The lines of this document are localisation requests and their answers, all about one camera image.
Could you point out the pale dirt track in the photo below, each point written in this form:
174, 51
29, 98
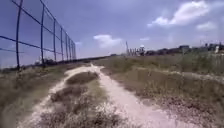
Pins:
133, 108

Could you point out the tall blue mesh fence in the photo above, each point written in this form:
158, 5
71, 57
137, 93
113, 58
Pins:
41, 36

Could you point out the dry grass field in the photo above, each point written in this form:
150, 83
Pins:
173, 83

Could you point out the dry grass verge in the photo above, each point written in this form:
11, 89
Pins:
23, 86

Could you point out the distant buildings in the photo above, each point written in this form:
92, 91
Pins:
173, 50

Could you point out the dry grass middle strip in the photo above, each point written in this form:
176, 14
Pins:
81, 100

